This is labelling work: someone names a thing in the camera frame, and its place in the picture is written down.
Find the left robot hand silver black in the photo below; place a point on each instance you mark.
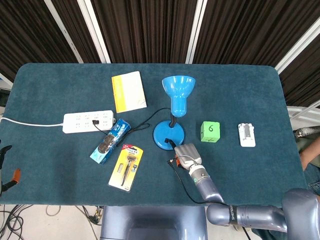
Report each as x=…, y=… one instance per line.
x=10, y=178

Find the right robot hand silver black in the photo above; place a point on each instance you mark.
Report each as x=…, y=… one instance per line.
x=187, y=155

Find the blue desk lamp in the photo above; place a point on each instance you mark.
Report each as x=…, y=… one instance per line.
x=178, y=100

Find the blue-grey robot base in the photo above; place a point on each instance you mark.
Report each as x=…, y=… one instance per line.
x=150, y=222

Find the person bare forearm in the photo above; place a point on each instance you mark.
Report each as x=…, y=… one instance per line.
x=310, y=155

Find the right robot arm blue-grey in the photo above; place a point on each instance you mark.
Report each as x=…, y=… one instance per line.
x=250, y=216

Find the green cube with number six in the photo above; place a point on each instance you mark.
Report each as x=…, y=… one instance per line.
x=210, y=132

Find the teal table cloth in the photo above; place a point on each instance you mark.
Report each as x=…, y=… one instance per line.
x=62, y=162

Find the white plastic adapter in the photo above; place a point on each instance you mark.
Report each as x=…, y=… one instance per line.
x=246, y=136

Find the razor in yellow blister pack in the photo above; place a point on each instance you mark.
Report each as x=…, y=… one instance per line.
x=126, y=167

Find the blue cookie pack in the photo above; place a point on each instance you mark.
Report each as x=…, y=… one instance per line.
x=110, y=142

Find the yellow and white notebook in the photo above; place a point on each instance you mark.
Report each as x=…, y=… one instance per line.
x=130, y=92

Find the white power strip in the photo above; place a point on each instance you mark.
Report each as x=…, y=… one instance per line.
x=82, y=122

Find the dark brown curtain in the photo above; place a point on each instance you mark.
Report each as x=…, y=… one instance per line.
x=150, y=30

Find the white aluminium frame rails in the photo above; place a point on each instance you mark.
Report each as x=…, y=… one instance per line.
x=300, y=111

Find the white aluminium frame post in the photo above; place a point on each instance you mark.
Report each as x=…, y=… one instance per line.
x=196, y=32
x=63, y=32
x=300, y=42
x=95, y=32

